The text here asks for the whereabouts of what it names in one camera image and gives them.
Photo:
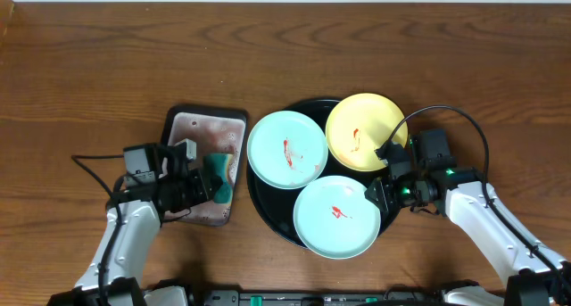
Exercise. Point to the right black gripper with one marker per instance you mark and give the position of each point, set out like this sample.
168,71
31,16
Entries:
385,200

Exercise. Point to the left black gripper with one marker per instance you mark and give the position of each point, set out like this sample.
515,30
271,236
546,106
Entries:
204,186

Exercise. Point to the green yellow sponge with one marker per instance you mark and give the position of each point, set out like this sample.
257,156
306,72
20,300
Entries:
219,164

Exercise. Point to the light blue plate front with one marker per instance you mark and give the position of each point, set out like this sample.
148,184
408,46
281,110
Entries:
333,218

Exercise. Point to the light blue plate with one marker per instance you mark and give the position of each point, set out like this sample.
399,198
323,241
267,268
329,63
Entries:
287,150
333,218

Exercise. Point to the yellow plate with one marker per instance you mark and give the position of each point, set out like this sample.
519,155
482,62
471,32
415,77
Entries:
359,125

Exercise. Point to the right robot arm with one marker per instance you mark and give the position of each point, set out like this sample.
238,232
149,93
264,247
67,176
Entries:
428,174

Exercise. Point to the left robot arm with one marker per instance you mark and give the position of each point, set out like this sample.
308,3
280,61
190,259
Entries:
134,219

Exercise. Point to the rectangular black soapy tray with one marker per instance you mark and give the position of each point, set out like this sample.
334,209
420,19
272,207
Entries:
215,130

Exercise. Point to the round black tray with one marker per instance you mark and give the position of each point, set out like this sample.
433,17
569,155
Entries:
275,205

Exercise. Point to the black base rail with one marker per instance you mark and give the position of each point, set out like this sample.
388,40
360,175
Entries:
235,298

